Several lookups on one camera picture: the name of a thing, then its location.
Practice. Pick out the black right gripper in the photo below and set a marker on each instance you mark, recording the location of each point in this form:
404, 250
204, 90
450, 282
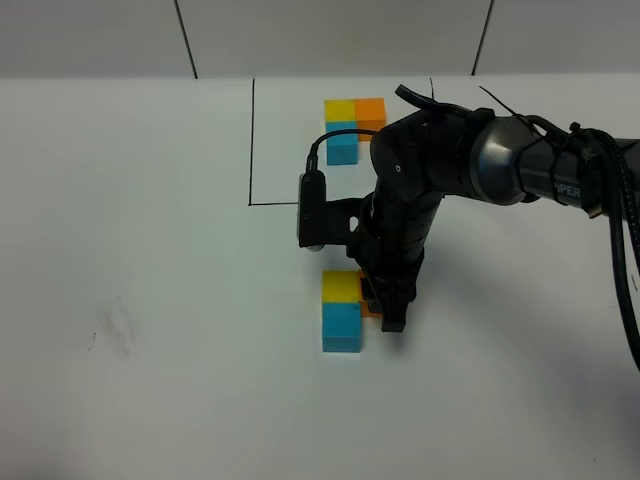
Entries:
385, 236

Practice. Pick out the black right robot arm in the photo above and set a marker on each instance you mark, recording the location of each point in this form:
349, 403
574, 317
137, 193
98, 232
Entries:
445, 149

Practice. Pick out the blue template block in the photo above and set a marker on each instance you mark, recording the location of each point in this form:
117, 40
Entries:
342, 150

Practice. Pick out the orange template block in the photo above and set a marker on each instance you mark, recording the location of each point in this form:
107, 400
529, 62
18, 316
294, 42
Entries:
369, 113

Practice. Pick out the yellow template block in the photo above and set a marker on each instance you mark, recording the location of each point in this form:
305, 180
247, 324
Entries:
339, 110

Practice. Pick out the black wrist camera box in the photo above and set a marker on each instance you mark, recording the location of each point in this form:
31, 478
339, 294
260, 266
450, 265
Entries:
311, 209

